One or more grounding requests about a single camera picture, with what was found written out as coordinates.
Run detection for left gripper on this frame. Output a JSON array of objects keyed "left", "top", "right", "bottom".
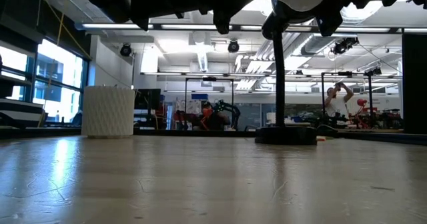
[{"left": 129, "top": 0, "right": 265, "bottom": 36}]

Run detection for black desk lamp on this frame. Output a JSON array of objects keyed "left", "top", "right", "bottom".
[{"left": 255, "top": 0, "right": 318, "bottom": 147}]

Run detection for black ceiling spotlight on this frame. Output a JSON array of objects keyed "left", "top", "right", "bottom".
[{"left": 332, "top": 37, "right": 360, "bottom": 55}]

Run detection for person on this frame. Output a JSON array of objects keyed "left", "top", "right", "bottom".
[
  {"left": 199, "top": 101, "right": 232, "bottom": 131},
  {"left": 324, "top": 81, "right": 355, "bottom": 120}
]

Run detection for black upright panel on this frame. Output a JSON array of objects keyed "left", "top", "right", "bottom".
[{"left": 402, "top": 33, "right": 427, "bottom": 135}]

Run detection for black monitor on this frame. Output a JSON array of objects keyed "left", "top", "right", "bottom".
[{"left": 134, "top": 88, "right": 162, "bottom": 111}]

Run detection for white lattice pen cup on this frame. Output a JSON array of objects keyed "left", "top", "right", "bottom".
[{"left": 81, "top": 85, "right": 136, "bottom": 139}]

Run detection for large window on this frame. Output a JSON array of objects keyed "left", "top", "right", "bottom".
[{"left": 0, "top": 39, "right": 89, "bottom": 125}]

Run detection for black and white shelf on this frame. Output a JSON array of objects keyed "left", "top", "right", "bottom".
[{"left": 0, "top": 73, "right": 47, "bottom": 129}]

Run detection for silver ventilation duct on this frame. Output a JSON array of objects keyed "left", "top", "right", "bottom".
[{"left": 340, "top": 0, "right": 384, "bottom": 27}]

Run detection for black ceiling camera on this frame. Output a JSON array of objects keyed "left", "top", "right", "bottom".
[
  {"left": 227, "top": 39, "right": 240, "bottom": 54},
  {"left": 119, "top": 43, "right": 133, "bottom": 57}
]

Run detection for black tubular rig frame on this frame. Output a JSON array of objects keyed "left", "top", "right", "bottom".
[
  {"left": 321, "top": 67, "right": 383, "bottom": 118},
  {"left": 184, "top": 76, "right": 235, "bottom": 129}
]

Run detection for yellow cable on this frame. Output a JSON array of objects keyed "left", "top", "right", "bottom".
[{"left": 35, "top": 0, "right": 93, "bottom": 128}]

